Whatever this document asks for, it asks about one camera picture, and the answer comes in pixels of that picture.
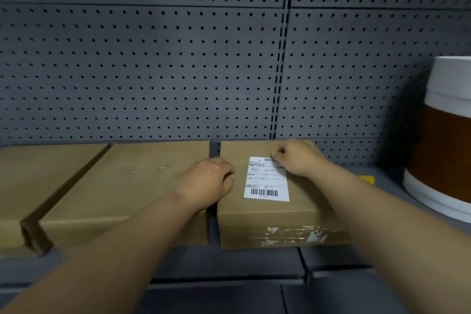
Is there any grey pegboard back panel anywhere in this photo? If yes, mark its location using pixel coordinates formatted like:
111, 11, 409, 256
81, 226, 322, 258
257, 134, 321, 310
0, 0, 471, 167

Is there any brown cardboard box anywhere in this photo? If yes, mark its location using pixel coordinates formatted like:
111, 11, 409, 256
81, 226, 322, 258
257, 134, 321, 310
0, 143, 111, 258
216, 140, 350, 250
20, 140, 210, 256

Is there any person's right forearm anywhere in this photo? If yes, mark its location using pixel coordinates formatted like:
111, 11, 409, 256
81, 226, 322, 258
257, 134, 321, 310
313, 162, 471, 314

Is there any person's left hand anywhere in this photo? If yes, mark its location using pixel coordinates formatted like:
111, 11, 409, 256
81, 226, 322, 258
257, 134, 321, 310
173, 157, 236, 213

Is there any person's left forearm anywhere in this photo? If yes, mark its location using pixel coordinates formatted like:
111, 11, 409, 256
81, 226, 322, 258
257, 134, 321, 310
0, 192, 199, 314

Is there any white and brown bucket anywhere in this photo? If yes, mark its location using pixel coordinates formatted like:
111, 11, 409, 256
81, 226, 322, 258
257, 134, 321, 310
402, 56, 471, 224

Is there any white barcode label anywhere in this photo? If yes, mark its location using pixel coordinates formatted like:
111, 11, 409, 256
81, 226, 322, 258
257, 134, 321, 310
243, 157, 290, 202

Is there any person's right hand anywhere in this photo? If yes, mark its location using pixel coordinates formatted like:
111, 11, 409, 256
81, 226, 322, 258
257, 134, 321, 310
271, 139, 332, 178

